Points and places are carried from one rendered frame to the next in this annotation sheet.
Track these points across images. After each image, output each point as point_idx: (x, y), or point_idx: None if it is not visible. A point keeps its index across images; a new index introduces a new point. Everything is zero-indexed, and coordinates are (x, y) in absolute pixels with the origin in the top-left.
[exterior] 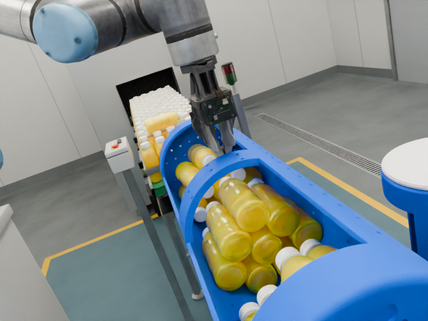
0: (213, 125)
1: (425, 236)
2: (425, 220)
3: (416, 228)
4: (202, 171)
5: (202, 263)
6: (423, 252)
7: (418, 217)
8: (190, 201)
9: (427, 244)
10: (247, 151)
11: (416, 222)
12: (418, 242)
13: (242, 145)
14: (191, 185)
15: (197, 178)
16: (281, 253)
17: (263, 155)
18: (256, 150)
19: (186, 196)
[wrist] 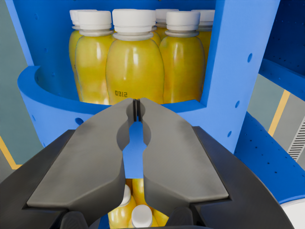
0: (116, 205)
1: (287, 78)
2: (301, 86)
3: (292, 74)
4: (64, 124)
5: (70, 84)
6: (276, 69)
7: (302, 82)
8: (41, 141)
9: (282, 76)
10: (197, 123)
11: (297, 77)
12: (282, 69)
13: (214, 51)
14: (37, 116)
15: (51, 127)
16: (137, 226)
17: (218, 138)
18: (223, 106)
19: (31, 116)
